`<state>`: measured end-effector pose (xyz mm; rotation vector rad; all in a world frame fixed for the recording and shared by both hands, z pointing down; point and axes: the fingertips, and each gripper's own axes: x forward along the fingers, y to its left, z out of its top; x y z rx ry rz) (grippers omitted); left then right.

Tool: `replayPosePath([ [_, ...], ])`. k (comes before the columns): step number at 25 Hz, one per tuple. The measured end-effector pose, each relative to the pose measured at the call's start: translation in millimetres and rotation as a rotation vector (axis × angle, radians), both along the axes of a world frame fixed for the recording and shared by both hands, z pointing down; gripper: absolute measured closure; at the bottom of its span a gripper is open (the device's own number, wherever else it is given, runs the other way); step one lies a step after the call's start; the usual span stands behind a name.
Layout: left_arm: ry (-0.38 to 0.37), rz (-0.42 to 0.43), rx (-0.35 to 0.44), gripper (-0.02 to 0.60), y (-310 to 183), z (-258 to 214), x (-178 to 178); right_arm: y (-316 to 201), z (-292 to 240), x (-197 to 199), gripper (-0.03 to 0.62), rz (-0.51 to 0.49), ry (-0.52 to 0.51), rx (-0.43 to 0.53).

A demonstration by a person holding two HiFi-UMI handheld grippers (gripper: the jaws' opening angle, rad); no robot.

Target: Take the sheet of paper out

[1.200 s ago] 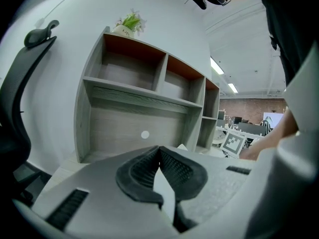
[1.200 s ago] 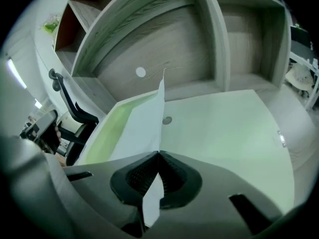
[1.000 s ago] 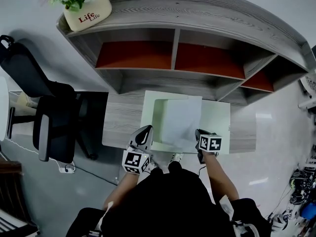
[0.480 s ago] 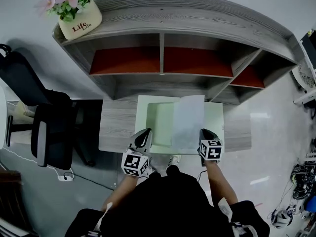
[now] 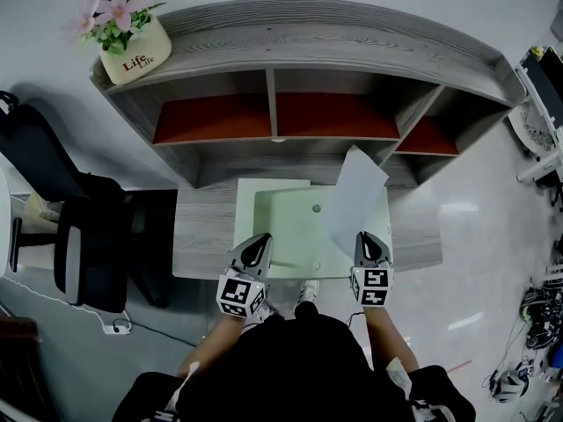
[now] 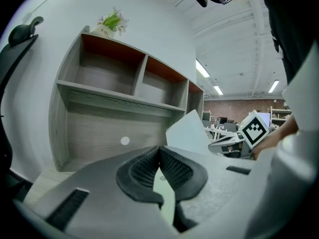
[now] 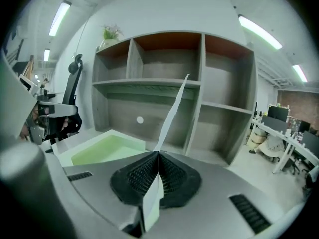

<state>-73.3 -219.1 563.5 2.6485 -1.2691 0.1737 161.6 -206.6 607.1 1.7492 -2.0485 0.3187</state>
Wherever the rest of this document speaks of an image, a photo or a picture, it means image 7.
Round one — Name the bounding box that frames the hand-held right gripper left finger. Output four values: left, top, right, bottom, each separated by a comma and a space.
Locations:
110, 151, 160, 207

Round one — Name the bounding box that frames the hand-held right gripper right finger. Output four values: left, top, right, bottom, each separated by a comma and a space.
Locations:
158, 151, 202, 209

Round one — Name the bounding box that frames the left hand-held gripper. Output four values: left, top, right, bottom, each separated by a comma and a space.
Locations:
0, 49, 78, 146

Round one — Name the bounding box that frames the white sheet of paper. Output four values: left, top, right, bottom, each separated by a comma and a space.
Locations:
141, 73, 191, 233

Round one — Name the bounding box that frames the white tray with green inside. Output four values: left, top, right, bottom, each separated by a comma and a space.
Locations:
51, 129, 147, 168

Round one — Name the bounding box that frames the white mesh office chair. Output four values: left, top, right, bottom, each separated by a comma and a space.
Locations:
257, 135, 286, 163

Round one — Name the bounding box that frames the grey wooden shelf unit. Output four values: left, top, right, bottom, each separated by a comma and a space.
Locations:
91, 32, 258, 167

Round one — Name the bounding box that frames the grey desk partition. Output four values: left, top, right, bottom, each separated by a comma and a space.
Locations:
261, 115, 289, 134

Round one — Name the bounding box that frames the potted green plant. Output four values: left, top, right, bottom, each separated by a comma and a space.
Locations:
100, 24, 125, 48

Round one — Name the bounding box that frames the white office desk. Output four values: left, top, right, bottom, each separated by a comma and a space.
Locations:
251, 118, 319, 175

